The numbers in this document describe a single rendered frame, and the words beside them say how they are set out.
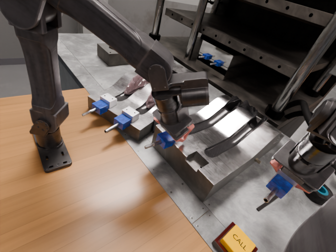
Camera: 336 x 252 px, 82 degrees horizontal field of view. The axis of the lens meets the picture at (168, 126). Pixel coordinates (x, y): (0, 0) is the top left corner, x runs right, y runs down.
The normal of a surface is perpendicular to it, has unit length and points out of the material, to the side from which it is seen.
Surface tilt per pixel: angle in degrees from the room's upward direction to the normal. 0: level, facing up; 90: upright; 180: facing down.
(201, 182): 90
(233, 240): 0
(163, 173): 0
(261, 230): 0
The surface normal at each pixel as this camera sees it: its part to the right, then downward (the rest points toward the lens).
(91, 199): 0.22, -0.75
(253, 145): -0.15, -0.55
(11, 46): 0.57, 0.62
